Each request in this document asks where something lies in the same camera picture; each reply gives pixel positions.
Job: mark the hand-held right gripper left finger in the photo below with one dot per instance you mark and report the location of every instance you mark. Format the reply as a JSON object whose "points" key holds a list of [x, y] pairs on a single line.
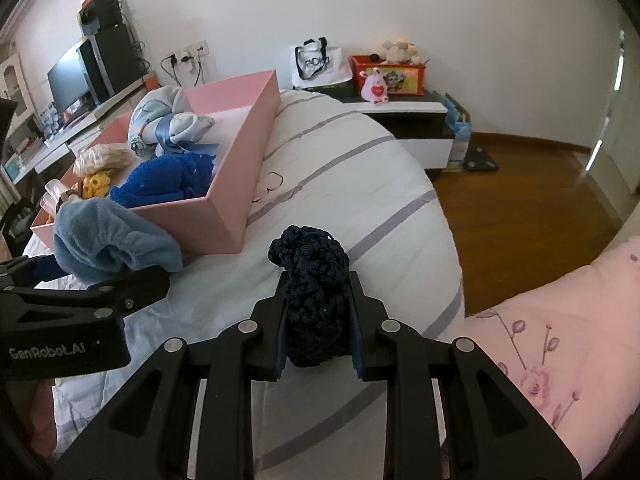
{"points": [[267, 340]]}

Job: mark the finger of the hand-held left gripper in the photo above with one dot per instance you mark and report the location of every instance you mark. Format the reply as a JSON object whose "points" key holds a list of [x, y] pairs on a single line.
{"points": [[135, 287], [45, 267]]}

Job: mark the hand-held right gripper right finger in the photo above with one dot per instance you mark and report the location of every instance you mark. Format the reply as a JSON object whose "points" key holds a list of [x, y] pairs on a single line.
{"points": [[367, 345]]}

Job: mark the light blue towel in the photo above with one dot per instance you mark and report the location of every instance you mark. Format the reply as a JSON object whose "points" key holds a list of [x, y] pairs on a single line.
{"points": [[100, 235]]}

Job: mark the dark navy knit pouch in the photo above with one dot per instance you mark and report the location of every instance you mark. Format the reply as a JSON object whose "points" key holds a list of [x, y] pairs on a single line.
{"points": [[312, 280]]}

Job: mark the yellow knit toy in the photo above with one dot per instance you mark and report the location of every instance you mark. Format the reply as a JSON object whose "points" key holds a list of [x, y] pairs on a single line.
{"points": [[95, 185]]}

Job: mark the blue knit toy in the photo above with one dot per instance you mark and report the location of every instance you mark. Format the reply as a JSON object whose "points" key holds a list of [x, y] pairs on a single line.
{"points": [[160, 180]]}

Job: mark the cream knit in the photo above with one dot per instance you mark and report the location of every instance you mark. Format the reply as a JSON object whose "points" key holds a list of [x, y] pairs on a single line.
{"points": [[102, 157]]}

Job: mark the pink box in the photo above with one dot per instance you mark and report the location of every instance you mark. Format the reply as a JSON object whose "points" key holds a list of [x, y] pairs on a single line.
{"points": [[240, 170]]}

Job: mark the printed light blue cloth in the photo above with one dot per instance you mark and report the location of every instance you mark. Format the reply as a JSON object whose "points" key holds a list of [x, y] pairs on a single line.
{"points": [[150, 115]]}

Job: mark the person's left hand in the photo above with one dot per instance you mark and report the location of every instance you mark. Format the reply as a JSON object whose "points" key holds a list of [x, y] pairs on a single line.
{"points": [[35, 415]]}

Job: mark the black office chair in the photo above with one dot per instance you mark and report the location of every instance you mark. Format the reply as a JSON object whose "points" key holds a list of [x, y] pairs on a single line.
{"points": [[15, 220]]}

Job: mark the stack of books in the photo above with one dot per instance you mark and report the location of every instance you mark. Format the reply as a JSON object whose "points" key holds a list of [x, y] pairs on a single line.
{"points": [[25, 147]]}

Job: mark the blue and white packet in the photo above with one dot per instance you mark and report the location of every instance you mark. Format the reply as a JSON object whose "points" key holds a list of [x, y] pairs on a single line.
{"points": [[48, 120]]}

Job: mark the white desk with drawers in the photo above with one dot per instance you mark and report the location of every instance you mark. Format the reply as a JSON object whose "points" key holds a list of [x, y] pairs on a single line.
{"points": [[85, 125]]}

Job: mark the striped white quilt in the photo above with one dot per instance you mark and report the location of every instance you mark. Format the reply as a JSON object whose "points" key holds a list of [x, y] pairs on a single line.
{"points": [[350, 185]]}

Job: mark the black computer monitor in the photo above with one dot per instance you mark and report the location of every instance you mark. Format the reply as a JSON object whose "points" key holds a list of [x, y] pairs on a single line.
{"points": [[67, 82]]}

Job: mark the white glass-door cabinet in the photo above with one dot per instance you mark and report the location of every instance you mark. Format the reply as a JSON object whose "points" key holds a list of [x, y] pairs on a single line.
{"points": [[15, 80]]}

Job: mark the small orange bottle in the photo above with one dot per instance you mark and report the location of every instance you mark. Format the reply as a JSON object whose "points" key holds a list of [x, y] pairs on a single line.
{"points": [[149, 81]]}

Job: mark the black floor scale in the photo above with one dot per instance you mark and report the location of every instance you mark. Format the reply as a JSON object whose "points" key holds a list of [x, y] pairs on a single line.
{"points": [[481, 160]]}

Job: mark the black computer tower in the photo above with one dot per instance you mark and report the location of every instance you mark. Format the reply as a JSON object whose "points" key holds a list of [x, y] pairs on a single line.
{"points": [[117, 62]]}

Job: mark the low black and white cabinet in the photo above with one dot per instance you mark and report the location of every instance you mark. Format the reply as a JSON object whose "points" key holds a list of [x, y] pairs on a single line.
{"points": [[425, 135]]}

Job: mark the blue carton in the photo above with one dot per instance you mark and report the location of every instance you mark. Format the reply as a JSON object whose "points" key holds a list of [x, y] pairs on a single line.
{"points": [[460, 135]]}

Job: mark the pink plush toy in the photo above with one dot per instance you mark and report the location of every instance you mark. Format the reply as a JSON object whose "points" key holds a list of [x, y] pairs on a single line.
{"points": [[375, 87]]}

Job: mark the black speaker box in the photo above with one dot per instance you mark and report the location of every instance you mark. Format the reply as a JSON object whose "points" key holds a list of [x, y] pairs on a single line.
{"points": [[102, 12]]}

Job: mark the red toy box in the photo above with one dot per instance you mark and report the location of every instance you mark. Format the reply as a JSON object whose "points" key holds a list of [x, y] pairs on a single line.
{"points": [[405, 80]]}

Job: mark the white tote bag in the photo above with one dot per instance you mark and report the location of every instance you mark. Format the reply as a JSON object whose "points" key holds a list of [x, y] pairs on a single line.
{"points": [[320, 67]]}

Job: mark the cream plush toy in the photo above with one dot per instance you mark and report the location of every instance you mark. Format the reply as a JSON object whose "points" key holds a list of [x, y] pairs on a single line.
{"points": [[400, 52]]}

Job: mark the white wall socket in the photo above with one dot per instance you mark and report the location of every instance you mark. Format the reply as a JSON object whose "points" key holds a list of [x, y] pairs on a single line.
{"points": [[187, 51]]}

